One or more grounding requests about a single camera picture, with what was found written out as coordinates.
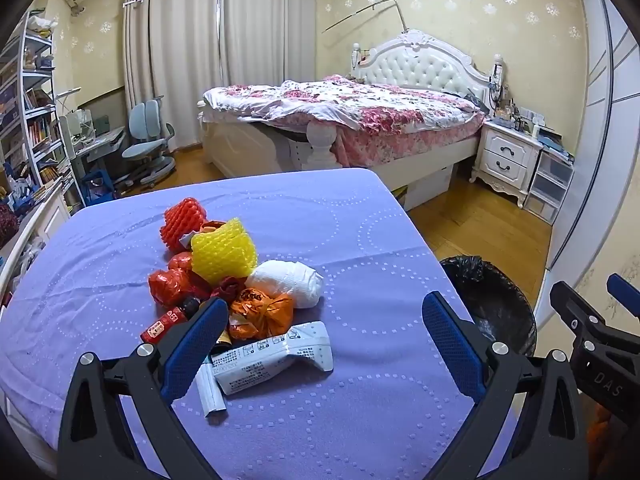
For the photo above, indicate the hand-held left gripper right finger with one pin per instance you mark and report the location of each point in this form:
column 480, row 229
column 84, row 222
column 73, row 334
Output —
column 452, row 345

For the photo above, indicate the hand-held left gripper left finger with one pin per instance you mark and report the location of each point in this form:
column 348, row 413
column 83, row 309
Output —
column 192, row 345

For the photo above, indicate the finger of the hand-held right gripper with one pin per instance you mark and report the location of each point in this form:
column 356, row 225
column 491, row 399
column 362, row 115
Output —
column 570, row 305
column 622, row 287

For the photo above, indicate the small red bottle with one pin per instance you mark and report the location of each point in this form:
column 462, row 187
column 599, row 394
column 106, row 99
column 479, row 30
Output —
column 165, row 324

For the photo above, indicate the white tube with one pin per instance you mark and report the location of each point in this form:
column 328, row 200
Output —
column 210, row 395

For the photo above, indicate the round bin with black bag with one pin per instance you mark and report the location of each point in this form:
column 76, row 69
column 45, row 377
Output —
column 495, row 300

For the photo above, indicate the red plastic wrapper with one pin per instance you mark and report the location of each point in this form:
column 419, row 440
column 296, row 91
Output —
column 167, row 285

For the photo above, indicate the dark red wrapper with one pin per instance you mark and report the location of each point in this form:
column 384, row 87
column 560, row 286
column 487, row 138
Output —
column 227, row 288

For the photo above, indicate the orange plastic bag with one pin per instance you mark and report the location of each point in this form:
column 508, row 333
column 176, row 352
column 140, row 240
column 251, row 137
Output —
column 260, row 315

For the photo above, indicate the white printed packet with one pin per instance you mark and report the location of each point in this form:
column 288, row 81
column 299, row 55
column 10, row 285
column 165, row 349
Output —
column 270, row 360

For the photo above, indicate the yellow foam fruit net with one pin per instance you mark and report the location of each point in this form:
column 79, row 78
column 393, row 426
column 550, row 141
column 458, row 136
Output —
column 220, row 255

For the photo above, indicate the white paper ball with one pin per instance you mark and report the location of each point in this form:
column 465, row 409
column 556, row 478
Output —
column 290, row 282

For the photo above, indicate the red foam fruit net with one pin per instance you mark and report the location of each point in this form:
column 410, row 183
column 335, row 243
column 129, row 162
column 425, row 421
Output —
column 180, row 220

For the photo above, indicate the clear plastic drawer unit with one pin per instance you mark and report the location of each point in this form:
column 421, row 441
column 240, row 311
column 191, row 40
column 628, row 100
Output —
column 547, row 180

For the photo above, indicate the white storage box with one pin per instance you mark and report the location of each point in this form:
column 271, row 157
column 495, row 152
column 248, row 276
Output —
column 425, row 190

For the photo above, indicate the stack of books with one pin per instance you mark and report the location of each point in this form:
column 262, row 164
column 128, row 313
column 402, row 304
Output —
column 555, row 145

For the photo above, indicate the purple dotted tablecloth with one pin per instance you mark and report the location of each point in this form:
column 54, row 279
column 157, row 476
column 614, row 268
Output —
column 325, row 240

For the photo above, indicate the white two-drawer nightstand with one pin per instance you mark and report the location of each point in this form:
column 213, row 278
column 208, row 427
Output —
column 505, row 152

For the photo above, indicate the white sliding wardrobe door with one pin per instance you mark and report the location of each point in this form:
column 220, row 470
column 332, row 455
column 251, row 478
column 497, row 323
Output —
column 595, row 110

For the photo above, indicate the blue plastic stool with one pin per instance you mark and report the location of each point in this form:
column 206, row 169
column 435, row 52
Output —
column 97, row 187

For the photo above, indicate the cluster of small toiletries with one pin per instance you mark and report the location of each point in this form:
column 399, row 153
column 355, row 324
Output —
column 520, row 120

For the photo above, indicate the white low cabinet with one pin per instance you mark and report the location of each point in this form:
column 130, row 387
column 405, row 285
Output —
column 35, row 220

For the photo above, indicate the grey study desk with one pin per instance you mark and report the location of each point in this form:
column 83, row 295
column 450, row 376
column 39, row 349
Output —
column 100, row 142

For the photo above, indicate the light blue desk chair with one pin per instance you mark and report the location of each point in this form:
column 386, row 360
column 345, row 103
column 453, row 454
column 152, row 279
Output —
column 145, row 125

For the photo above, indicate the pink floral blanket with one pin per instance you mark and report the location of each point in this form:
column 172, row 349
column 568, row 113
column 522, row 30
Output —
column 375, row 115

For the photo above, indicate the white bed with tufted headboard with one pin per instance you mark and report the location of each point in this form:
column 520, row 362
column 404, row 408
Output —
column 425, row 62

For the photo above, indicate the white bookshelf with books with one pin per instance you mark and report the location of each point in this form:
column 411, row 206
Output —
column 30, row 110

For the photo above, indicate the beige curtain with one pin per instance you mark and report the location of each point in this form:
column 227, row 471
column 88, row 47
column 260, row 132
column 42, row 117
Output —
column 170, row 60
column 265, row 30

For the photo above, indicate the thin metal rod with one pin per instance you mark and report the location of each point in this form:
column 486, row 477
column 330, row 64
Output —
column 360, row 13

